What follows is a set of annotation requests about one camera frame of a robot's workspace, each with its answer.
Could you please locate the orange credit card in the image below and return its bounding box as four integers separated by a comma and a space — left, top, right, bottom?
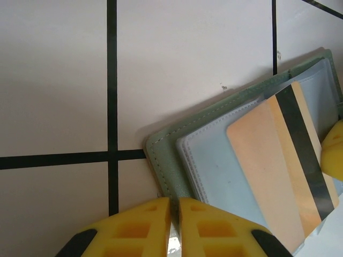
226, 81, 340, 248

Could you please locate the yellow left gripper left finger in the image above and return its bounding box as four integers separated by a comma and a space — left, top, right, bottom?
55, 197, 172, 257

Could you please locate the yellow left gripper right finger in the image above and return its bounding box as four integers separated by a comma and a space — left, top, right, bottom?
178, 197, 293, 257

